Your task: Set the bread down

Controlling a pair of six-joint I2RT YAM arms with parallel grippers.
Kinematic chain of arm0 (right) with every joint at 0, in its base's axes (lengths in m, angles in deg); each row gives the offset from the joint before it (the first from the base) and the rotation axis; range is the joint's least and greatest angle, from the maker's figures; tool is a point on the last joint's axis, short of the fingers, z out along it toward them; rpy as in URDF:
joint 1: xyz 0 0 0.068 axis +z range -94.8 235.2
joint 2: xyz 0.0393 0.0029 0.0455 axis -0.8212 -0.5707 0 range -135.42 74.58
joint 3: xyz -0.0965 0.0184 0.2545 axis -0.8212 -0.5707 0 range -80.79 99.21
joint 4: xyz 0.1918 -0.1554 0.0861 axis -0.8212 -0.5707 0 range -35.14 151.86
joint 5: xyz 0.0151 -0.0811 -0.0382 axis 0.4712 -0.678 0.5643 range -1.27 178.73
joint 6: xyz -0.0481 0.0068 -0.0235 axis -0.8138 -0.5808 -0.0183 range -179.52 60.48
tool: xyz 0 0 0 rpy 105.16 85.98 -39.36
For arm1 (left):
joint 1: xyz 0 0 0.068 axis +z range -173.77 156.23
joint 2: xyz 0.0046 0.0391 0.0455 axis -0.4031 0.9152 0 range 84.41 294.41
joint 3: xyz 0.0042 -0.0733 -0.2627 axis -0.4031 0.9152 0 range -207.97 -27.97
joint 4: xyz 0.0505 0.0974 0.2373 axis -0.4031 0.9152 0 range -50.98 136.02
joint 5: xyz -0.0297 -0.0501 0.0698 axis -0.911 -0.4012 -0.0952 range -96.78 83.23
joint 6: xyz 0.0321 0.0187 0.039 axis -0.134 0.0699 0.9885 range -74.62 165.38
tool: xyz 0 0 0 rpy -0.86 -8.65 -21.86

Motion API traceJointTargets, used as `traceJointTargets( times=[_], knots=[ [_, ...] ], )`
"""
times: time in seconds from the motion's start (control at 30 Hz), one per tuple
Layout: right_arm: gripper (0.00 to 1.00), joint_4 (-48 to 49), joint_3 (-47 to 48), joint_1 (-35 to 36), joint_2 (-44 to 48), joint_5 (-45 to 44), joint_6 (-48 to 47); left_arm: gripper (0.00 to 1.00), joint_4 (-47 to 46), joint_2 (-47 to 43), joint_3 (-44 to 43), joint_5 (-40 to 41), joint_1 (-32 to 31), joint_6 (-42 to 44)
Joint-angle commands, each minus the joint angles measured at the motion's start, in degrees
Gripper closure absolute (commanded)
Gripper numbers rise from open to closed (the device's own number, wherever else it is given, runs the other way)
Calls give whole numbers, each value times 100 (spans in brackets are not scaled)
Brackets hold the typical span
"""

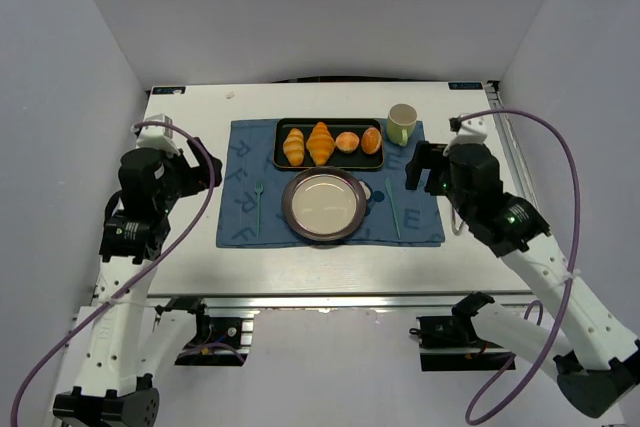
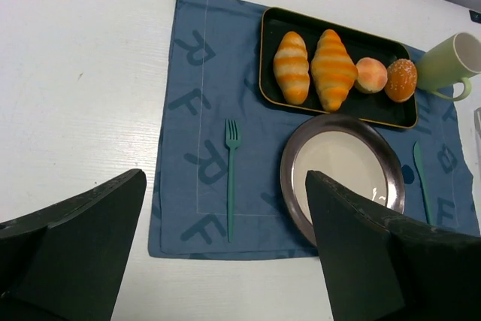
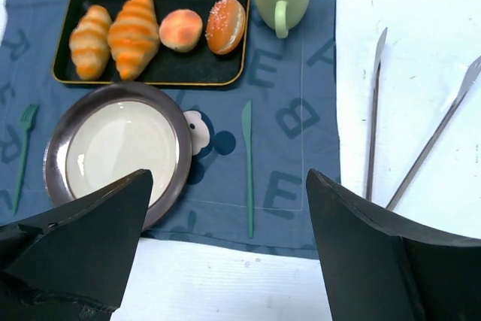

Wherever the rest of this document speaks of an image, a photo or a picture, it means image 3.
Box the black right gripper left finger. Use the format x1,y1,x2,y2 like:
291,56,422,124
1,169,153,320

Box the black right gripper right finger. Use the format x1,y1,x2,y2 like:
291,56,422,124
306,170,480,320

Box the metal tongs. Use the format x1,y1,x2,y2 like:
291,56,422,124
365,27,480,211

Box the round pale bun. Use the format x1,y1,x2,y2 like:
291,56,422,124
159,9,203,53

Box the sesame glazed bun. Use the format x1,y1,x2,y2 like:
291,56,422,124
205,0,247,55

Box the green plastic fork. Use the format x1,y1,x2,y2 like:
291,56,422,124
14,104,39,214

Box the small striped croissant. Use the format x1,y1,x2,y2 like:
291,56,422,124
69,5,112,80

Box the large striped croissant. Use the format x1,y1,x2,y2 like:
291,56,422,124
107,0,160,80

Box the black rectangular tray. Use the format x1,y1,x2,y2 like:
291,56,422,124
53,0,250,88

